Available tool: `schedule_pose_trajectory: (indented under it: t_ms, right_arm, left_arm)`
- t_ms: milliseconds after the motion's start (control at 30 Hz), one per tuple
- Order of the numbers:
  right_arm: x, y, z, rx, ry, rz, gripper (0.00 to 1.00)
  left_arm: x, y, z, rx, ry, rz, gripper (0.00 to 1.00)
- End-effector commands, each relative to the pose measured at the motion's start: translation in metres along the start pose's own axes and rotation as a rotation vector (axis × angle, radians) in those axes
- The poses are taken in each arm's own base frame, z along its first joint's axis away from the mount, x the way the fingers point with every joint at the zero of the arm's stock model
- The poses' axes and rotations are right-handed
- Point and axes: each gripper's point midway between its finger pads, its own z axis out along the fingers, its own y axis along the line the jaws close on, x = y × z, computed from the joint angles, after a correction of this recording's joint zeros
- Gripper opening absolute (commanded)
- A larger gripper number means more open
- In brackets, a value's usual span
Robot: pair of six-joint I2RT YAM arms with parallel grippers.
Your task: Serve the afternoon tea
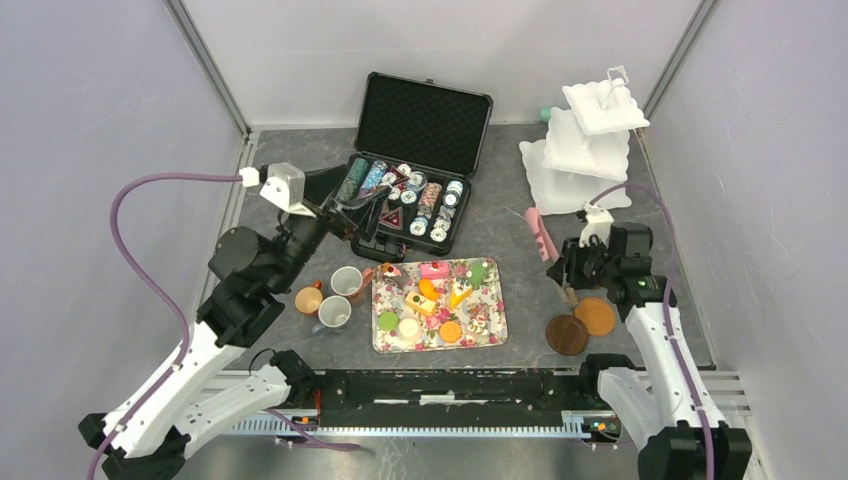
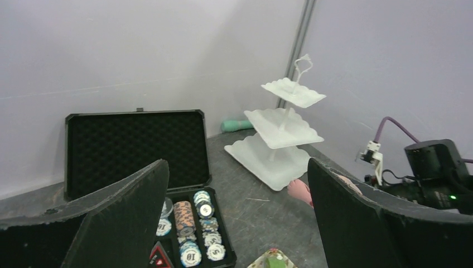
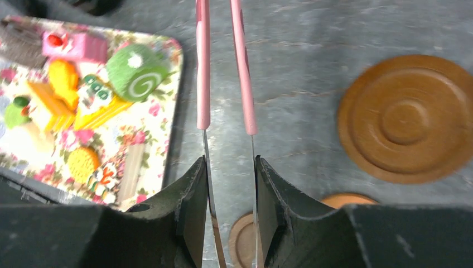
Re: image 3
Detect medium brown wooden coaster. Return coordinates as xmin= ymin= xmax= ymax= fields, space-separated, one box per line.
xmin=337 ymin=54 xmax=472 ymax=184

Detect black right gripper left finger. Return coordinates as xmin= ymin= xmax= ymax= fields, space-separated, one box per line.
xmin=1 ymin=157 xmax=207 ymax=267

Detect sprinkled strawberry cake slice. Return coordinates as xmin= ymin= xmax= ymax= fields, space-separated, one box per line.
xmin=86 ymin=143 xmax=145 ymax=207

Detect yellow kiwi cake slice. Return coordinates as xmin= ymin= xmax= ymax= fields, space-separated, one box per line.
xmin=73 ymin=74 xmax=133 ymax=130

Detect dark brown wooden coaster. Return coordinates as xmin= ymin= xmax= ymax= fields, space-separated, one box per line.
xmin=228 ymin=212 xmax=255 ymax=268

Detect light orange wooden coaster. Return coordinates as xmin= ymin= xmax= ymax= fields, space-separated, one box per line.
xmin=320 ymin=193 xmax=378 ymax=209

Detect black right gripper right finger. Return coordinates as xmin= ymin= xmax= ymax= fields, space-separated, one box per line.
xmin=255 ymin=156 xmax=472 ymax=267

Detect chocolate cake slice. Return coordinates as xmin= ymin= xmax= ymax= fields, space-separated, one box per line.
xmin=1 ymin=20 xmax=46 ymax=69

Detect cream round pudding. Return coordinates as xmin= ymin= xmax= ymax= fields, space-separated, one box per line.
xmin=1 ymin=122 xmax=55 ymax=165

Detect yellow round biscuit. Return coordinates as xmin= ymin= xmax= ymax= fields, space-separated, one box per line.
xmin=67 ymin=147 xmax=100 ymax=184

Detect floral serving tray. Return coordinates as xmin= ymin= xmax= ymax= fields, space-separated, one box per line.
xmin=1 ymin=16 xmax=184 ymax=211

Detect pink strawberry cake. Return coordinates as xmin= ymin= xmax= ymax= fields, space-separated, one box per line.
xmin=42 ymin=32 xmax=108 ymax=64

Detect yellow cake with green fruit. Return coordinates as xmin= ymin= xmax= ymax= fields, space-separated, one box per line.
xmin=3 ymin=82 xmax=76 ymax=132

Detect green swirl roll cake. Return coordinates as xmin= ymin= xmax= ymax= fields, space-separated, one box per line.
xmin=105 ymin=44 xmax=170 ymax=102

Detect pink-handled metal tongs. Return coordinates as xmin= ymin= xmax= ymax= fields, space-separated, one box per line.
xmin=195 ymin=0 xmax=258 ymax=267

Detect orange pastry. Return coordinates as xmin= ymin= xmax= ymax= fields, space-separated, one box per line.
xmin=48 ymin=59 xmax=79 ymax=111

